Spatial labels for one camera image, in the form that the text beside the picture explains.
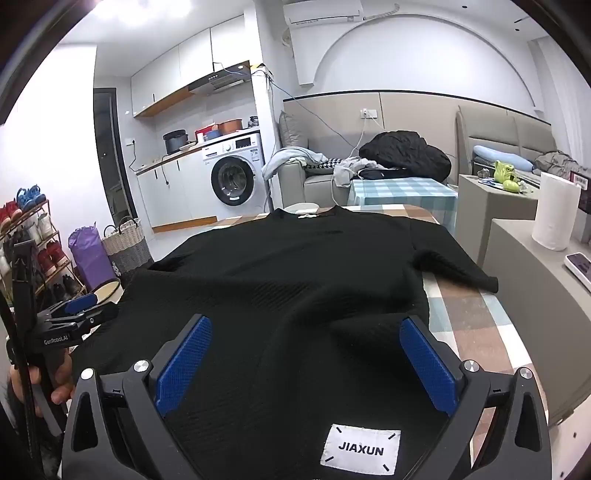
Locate black puffer jacket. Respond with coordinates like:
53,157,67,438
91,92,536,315
359,130,452,183

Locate white washing machine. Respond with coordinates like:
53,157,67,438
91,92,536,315
201,133,271,221

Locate grey blanket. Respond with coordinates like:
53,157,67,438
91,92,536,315
536,150,591,180

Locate blue checked table cover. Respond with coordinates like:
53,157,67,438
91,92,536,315
347,178,459,232

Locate black cooking pot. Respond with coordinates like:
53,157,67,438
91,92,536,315
163,130,189,155

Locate purple bag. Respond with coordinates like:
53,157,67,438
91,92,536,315
68,226,122,289

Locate green toy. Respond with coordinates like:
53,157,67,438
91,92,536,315
494,159,523,193

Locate silver range hood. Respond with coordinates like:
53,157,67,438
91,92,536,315
188,60,252,97

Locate dark door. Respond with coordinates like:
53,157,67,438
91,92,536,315
93,88,139,227

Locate dark box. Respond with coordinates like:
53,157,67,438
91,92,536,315
570,166,591,209

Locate white wall cabinets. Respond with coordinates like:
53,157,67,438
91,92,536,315
130,15,245,118

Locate assorted shoes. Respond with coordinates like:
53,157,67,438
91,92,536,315
0,187,84,301

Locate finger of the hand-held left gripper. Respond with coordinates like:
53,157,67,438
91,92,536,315
39,294,101,321
69,302,121,332

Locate large grey ledge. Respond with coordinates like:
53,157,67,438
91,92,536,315
480,219,591,428

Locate light grey clothes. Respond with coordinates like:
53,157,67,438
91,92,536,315
262,148,324,182

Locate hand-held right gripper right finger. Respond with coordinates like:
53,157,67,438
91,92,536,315
399,316,553,480

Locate grey bed headboard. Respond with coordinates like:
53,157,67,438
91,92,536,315
457,105,556,176

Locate black knit sweater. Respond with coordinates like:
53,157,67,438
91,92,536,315
69,205,499,480

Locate blue pillow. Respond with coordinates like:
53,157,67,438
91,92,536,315
473,145,536,174

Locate houndstooth cloth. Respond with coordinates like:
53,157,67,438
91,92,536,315
305,156,345,174

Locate beige waste bin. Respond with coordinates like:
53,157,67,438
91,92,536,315
85,277,123,306

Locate person's left hand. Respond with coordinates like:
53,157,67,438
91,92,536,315
7,353,77,407

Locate grey sofa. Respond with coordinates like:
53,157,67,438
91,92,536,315
277,90,462,210

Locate white paper towel roll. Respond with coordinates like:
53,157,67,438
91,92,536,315
532,172,581,252

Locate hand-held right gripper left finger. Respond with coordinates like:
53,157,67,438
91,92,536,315
60,314,214,480

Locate brown blue checked tablecloth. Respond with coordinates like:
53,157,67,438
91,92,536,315
208,203,555,480

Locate wooden shoe rack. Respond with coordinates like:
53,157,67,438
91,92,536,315
0,187,88,315

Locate pale grey garment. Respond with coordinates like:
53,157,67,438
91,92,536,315
332,157,377,188

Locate white air conditioner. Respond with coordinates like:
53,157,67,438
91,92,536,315
283,0,365,26

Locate woven laundry basket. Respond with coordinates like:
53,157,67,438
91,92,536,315
102,217,155,278

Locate small grey ledge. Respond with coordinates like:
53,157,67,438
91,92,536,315
455,173,546,268

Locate white phone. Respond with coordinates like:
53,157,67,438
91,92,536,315
564,251,591,292

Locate white base cabinet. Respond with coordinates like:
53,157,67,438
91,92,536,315
136,152,218,232

